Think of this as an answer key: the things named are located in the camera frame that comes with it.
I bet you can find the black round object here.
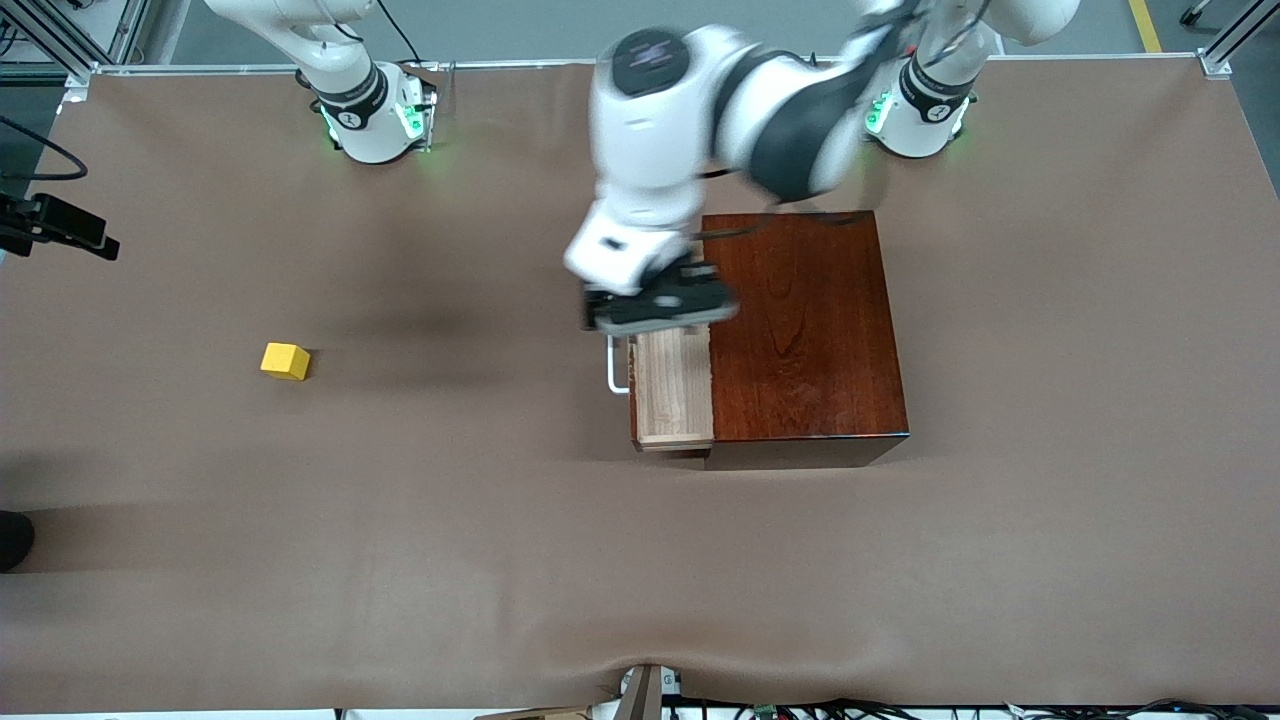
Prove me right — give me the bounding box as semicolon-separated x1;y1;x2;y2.
0;510;36;573

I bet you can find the brown table mat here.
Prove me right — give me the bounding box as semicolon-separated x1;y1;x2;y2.
0;58;1280;713

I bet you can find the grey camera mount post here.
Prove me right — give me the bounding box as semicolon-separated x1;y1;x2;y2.
615;663;683;720

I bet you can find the yellow wooden block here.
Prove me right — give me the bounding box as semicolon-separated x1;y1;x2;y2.
261;343;312;382

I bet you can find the wooden drawer with white handle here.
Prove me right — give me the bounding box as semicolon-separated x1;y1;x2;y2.
607;328;715;453

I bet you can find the dark brown wooden cabinet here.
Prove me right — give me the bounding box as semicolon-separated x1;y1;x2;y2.
700;210;911;471

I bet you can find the black right arm base cable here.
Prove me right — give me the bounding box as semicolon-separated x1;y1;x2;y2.
375;0;426;69

